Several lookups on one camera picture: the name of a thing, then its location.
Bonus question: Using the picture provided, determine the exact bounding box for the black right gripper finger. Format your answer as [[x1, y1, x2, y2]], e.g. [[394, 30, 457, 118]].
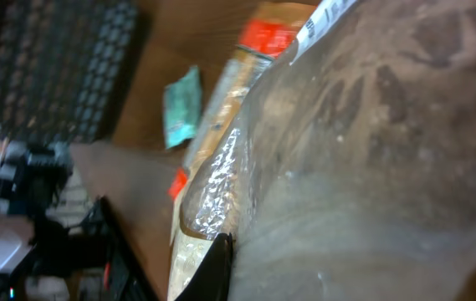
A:
[[176, 233, 233, 301]]

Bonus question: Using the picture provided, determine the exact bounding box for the teal wet wipes pack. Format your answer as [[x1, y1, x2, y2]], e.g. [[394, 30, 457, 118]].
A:
[[163, 66, 202, 149]]

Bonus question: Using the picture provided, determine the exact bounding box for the beige bread snack pouch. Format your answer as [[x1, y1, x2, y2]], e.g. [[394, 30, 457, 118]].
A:
[[167, 0, 476, 300]]

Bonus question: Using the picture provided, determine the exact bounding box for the orange spaghetti packet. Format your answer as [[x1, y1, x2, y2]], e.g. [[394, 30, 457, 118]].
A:
[[166, 3, 315, 199]]

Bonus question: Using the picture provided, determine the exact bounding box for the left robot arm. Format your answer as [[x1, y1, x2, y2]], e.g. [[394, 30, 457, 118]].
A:
[[0, 139, 74, 217]]

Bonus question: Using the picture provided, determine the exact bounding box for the grey plastic mesh basket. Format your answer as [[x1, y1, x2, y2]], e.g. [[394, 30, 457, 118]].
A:
[[0, 0, 148, 143]]

